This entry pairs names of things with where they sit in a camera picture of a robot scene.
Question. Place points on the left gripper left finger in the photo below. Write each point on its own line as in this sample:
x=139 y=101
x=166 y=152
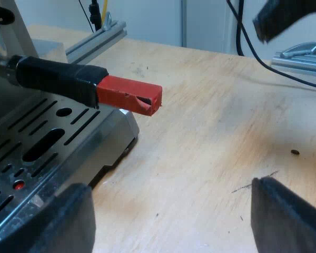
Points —
x=55 y=224

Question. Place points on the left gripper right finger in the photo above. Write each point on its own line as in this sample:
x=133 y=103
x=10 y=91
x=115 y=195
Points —
x=284 y=218

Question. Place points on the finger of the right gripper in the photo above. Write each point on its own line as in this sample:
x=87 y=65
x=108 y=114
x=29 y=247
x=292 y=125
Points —
x=281 y=15

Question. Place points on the steel espresso machine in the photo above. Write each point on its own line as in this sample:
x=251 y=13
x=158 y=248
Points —
x=68 y=147

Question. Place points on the aluminium rail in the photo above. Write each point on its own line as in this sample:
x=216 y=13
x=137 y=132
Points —
x=97 y=39
x=300 y=59

